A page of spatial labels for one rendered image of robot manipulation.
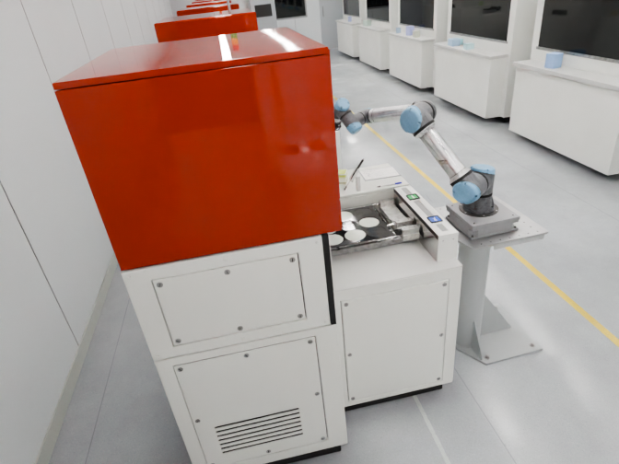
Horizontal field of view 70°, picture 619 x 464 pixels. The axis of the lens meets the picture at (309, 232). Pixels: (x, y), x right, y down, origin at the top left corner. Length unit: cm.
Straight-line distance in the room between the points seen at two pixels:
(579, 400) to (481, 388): 47
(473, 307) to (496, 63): 451
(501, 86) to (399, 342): 507
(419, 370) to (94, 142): 180
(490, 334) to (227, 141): 212
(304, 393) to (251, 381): 24
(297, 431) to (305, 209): 109
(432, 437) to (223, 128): 178
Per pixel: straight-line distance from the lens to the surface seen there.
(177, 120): 134
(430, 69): 870
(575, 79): 534
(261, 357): 180
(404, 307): 209
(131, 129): 137
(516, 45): 668
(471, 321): 273
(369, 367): 227
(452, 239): 206
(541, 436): 256
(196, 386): 189
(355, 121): 243
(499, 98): 683
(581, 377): 289
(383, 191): 246
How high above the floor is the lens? 198
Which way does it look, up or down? 29 degrees down
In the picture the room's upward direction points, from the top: 6 degrees counter-clockwise
